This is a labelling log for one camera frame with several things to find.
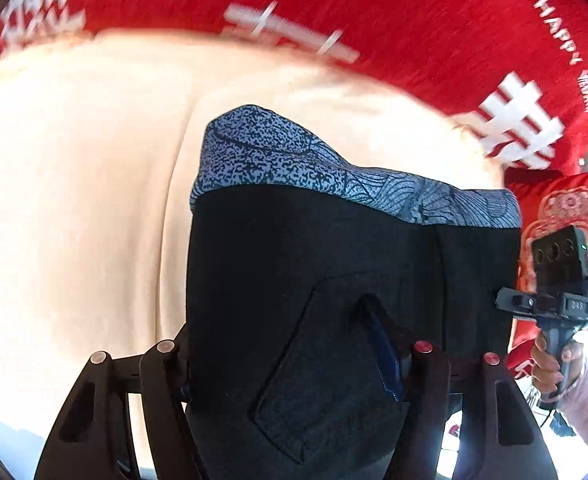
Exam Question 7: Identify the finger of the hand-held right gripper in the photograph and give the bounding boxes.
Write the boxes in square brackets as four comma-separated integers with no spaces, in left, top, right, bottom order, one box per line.
[494,287,541,319]

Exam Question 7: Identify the cream blanket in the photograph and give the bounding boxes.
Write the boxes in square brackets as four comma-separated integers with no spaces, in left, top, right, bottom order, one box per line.
[0,29,520,467]

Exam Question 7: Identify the dark pants with blue waistband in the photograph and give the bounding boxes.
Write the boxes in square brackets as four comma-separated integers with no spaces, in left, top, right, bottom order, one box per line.
[184,104,523,480]

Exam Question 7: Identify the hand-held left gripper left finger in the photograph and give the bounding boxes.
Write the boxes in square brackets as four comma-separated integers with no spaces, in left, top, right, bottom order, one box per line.
[34,322,211,480]

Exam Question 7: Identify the red printed blanket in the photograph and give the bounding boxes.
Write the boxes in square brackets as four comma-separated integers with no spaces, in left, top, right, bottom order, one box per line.
[0,0,588,177]

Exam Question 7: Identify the red printed pillow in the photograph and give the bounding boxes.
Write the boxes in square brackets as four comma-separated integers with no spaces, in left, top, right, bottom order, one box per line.
[503,162,588,387]

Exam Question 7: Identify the person's right hand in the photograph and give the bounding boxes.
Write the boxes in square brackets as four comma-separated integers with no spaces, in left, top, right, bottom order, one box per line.
[528,331,588,404]

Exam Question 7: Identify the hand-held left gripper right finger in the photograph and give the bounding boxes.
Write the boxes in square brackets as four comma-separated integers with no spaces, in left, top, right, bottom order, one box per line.
[356,292,561,480]

